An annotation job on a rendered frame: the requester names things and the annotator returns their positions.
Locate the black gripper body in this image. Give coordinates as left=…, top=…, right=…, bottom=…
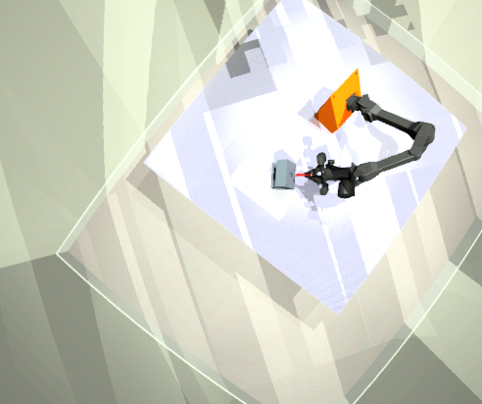
left=316, top=152, right=339, bottom=196

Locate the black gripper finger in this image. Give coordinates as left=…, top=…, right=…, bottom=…
left=304, top=166, right=318, bottom=174
left=305, top=175, right=321, bottom=185

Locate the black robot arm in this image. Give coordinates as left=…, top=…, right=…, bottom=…
left=337, top=92, right=436, bottom=199

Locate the grey sloped panel with hole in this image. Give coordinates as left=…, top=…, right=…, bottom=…
left=271, top=159, right=296, bottom=189

